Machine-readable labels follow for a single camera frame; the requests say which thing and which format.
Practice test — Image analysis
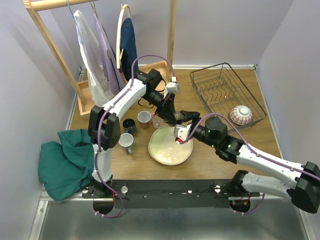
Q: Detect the green cloth pile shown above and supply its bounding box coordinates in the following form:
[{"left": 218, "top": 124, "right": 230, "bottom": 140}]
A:
[{"left": 38, "top": 128, "right": 94, "bottom": 202}]

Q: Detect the orange rimmed bird plate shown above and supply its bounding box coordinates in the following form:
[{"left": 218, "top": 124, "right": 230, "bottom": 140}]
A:
[{"left": 148, "top": 141, "right": 161, "bottom": 162}]

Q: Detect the dark ceramic bowl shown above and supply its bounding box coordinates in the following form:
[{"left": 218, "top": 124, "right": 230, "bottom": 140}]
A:
[{"left": 173, "top": 111, "right": 186, "bottom": 125}]

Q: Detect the black wire dish rack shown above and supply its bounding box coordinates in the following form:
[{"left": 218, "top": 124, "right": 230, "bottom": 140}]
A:
[{"left": 190, "top": 62, "right": 267, "bottom": 130}]

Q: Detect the clear drinking glass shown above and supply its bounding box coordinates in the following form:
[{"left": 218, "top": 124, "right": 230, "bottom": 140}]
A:
[{"left": 151, "top": 115, "right": 164, "bottom": 129}]

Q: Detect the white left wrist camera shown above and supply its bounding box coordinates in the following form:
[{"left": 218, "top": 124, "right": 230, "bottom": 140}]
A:
[{"left": 164, "top": 76, "right": 180, "bottom": 96}]

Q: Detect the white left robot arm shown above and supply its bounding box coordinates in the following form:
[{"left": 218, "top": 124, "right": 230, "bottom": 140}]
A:
[{"left": 88, "top": 69, "right": 179, "bottom": 198}]

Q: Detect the grey blue mug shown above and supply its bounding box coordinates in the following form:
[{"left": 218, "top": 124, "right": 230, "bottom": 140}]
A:
[{"left": 118, "top": 133, "right": 134, "bottom": 154}]

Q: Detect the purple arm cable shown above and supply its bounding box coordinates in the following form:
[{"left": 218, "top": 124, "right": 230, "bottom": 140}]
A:
[
  {"left": 93, "top": 54, "right": 177, "bottom": 219},
  {"left": 179, "top": 113, "right": 308, "bottom": 217}
]

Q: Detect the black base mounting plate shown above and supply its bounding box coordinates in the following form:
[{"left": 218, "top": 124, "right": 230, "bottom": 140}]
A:
[{"left": 82, "top": 179, "right": 260, "bottom": 209}]

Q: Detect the dark blue mug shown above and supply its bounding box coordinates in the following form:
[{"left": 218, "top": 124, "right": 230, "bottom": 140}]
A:
[{"left": 122, "top": 118, "right": 137, "bottom": 135}]

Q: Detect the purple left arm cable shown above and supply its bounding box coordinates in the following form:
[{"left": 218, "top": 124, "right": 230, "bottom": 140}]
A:
[{"left": 93, "top": 54, "right": 177, "bottom": 219}]

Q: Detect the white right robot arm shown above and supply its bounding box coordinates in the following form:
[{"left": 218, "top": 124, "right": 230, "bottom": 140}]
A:
[{"left": 174, "top": 110, "right": 320, "bottom": 214}]

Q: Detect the pink mug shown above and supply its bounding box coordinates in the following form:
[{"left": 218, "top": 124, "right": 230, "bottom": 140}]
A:
[{"left": 137, "top": 111, "right": 153, "bottom": 129}]

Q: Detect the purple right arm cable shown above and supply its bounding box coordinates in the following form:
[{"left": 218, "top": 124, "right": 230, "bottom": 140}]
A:
[{"left": 179, "top": 113, "right": 308, "bottom": 217}]

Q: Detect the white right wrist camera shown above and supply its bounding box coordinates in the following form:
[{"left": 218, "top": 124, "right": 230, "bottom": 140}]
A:
[{"left": 173, "top": 124, "right": 193, "bottom": 144}]

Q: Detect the cream plate with branch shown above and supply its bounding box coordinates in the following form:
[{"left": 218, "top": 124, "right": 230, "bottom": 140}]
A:
[{"left": 149, "top": 125, "right": 194, "bottom": 166}]

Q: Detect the lavender hanging garment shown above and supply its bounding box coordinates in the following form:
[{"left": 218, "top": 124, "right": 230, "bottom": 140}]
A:
[{"left": 93, "top": 13, "right": 125, "bottom": 95}]

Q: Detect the wooden clothes rack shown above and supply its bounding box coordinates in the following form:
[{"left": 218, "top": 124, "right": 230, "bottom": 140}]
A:
[{"left": 22, "top": 0, "right": 181, "bottom": 117}]

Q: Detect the navy hanging garment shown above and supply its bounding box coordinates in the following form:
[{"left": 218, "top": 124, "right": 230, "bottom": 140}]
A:
[{"left": 120, "top": 18, "right": 138, "bottom": 81}]

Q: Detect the cream round hanger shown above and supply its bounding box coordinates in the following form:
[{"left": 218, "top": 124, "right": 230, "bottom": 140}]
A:
[{"left": 115, "top": 4, "right": 131, "bottom": 69}]

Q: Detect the white hanging garment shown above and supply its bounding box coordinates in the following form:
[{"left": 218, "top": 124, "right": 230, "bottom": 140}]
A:
[{"left": 73, "top": 10, "right": 114, "bottom": 107}]

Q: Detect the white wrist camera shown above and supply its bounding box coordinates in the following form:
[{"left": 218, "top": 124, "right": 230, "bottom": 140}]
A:
[
  {"left": 164, "top": 76, "right": 180, "bottom": 96},
  {"left": 173, "top": 124, "right": 193, "bottom": 144}
]

